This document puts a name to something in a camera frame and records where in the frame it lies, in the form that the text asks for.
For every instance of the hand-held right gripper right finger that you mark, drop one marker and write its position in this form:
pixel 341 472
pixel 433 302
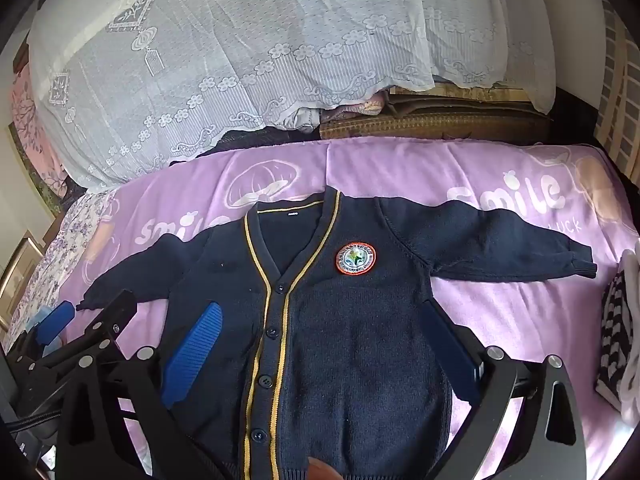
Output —
pixel 450 350

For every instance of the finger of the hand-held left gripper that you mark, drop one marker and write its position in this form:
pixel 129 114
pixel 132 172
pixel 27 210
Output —
pixel 55 324
pixel 112 312

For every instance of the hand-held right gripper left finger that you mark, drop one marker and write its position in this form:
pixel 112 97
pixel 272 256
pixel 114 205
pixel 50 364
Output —
pixel 195 350

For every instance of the navy knit cardigan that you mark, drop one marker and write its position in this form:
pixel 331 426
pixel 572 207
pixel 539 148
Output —
pixel 350 335

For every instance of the person's right hand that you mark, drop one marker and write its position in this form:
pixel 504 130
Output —
pixel 324 471

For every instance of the purple floral sheet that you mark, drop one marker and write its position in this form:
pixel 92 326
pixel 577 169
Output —
pixel 65 240

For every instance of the purple printed blanket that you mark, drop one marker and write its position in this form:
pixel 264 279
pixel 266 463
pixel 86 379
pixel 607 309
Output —
pixel 525 310

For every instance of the black white striped cloth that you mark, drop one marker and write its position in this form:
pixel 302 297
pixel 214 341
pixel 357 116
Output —
pixel 617 330

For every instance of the pink floral cloth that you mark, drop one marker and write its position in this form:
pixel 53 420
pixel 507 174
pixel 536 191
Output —
pixel 30 125

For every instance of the brown woven mat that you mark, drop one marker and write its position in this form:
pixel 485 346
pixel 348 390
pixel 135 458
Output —
pixel 425 122

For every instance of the folded fabric pile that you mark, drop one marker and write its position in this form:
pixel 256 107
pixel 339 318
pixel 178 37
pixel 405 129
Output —
pixel 350 107

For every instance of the white lace cloth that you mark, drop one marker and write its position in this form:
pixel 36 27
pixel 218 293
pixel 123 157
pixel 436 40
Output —
pixel 225 60

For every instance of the checked beige curtain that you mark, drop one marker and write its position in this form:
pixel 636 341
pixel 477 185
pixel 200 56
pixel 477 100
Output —
pixel 620 110

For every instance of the wooden frame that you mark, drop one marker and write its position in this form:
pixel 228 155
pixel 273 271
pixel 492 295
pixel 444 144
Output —
pixel 20 270

